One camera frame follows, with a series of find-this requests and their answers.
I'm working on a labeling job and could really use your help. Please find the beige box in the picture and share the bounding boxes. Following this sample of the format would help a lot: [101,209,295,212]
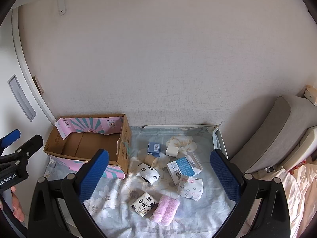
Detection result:
[304,85,317,105]

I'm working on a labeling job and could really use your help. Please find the small blue box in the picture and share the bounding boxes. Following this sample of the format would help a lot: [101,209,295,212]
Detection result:
[147,142,161,158]

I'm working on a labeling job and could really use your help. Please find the white tissue pack black flowers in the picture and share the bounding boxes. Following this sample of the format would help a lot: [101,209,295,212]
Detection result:
[135,163,160,185]

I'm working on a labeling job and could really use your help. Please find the white cushion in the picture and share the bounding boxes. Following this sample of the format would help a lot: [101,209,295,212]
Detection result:
[280,126,317,172]

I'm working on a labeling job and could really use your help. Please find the pink quilt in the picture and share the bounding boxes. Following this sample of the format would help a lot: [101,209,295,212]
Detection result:
[244,157,317,238]

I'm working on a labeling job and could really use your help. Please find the grey recessed door handle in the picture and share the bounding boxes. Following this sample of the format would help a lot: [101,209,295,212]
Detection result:
[7,74,37,123]

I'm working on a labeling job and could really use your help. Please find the pink fuzzy pad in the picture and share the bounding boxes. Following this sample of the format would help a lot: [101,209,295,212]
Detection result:
[149,195,180,226]

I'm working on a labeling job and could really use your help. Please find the cardboard box with pink print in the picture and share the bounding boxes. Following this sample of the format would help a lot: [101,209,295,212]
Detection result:
[43,113,132,180]

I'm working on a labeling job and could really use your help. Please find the pale blue floral bedsheet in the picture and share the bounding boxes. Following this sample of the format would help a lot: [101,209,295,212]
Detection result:
[45,125,236,238]

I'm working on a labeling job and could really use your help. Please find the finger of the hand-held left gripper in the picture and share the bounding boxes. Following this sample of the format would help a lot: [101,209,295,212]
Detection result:
[0,134,44,173]
[0,129,21,157]

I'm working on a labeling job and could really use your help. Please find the white wardrobe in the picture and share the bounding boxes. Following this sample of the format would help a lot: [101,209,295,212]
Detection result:
[0,6,58,159]

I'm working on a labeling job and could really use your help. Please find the white tissue pack black brushstrokes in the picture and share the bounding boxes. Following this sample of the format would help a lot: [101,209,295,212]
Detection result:
[130,192,158,218]

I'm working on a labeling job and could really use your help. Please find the white and blue barcode box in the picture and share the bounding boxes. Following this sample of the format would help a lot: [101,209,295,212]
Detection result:
[166,155,203,185]

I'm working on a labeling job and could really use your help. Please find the small white box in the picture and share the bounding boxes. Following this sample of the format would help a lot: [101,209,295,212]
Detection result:
[166,144,180,158]

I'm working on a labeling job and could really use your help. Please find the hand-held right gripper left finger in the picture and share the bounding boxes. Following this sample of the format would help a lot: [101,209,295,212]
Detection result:
[28,149,110,238]

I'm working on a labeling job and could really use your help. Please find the person's left hand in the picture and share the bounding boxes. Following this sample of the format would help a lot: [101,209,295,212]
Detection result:
[10,185,25,223]

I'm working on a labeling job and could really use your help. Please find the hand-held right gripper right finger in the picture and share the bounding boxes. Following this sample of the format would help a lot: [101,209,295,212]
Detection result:
[210,149,291,238]

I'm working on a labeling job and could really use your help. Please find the grey headboard cushion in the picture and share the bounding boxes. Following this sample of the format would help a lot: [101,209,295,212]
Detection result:
[229,95,317,174]

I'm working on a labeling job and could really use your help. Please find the white tissue pack pastel pattern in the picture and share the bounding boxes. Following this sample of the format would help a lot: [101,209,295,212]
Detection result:
[177,175,204,201]

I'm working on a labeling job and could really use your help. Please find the beige tape roll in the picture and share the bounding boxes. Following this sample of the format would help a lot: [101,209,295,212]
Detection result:
[144,154,159,167]

